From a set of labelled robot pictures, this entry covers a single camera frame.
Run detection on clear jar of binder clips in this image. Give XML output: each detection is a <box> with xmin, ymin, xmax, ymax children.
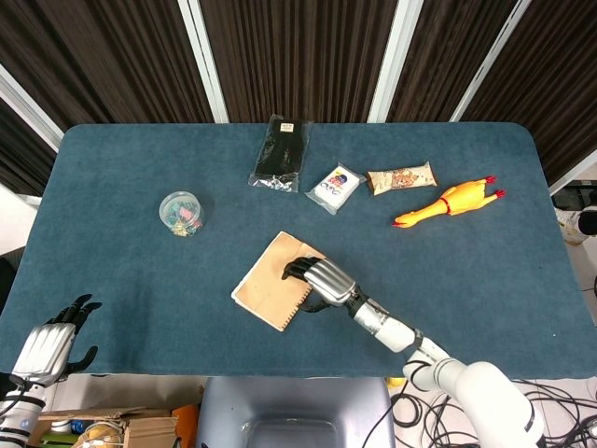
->
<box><xmin>159</xmin><ymin>190</ymin><xmax>206</xmax><ymax>238</ymax></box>

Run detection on white frame post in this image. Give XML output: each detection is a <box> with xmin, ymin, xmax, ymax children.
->
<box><xmin>367</xmin><ymin>0</ymin><xmax>424</xmax><ymax>124</ymax></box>
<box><xmin>548</xmin><ymin>152</ymin><xmax>597</xmax><ymax>196</ymax></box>
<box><xmin>449</xmin><ymin>0</ymin><xmax>534</xmax><ymax>124</ymax></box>
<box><xmin>176</xmin><ymin>0</ymin><xmax>230</xmax><ymax>124</ymax></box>
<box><xmin>0</xmin><ymin>63</ymin><xmax>65</xmax><ymax>151</ymax></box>

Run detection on brown spiral notebook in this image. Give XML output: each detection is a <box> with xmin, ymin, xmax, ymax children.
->
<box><xmin>231</xmin><ymin>231</ymin><xmax>327</xmax><ymax>333</ymax></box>

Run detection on brown bear snack package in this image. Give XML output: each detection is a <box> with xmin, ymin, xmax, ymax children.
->
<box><xmin>366</xmin><ymin>161</ymin><xmax>441</xmax><ymax>197</ymax></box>

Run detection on black socks in plastic bag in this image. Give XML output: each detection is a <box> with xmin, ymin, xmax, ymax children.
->
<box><xmin>248</xmin><ymin>114</ymin><xmax>314</xmax><ymax>194</ymax></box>

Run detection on brown cardboard box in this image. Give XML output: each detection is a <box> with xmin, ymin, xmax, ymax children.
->
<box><xmin>28</xmin><ymin>406</ymin><xmax>179</xmax><ymax>448</ymax></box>

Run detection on white tissue pack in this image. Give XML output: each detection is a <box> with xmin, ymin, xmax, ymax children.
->
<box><xmin>304</xmin><ymin>161</ymin><xmax>368</xmax><ymax>216</ymax></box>

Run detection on orange bag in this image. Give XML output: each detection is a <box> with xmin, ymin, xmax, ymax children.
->
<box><xmin>170</xmin><ymin>402</ymin><xmax>201</xmax><ymax>448</ymax></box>

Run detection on black floor cables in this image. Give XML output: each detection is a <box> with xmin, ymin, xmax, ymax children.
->
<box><xmin>389</xmin><ymin>376</ymin><xmax>597</xmax><ymax>448</ymax></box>

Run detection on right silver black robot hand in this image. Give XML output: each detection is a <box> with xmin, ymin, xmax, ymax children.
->
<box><xmin>280</xmin><ymin>254</ymin><xmax>361</xmax><ymax>314</ymax></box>

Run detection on blue table cloth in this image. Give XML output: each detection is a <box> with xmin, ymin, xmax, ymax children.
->
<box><xmin>0</xmin><ymin>121</ymin><xmax>597</xmax><ymax>380</ymax></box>

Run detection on yellow rubber chicken toy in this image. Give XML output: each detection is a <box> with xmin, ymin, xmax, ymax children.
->
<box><xmin>391</xmin><ymin>175</ymin><xmax>508</xmax><ymax>231</ymax></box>

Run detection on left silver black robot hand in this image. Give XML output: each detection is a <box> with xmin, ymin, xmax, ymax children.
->
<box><xmin>10</xmin><ymin>293</ymin><xmax>104</xmax><ymax>386</ymax></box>

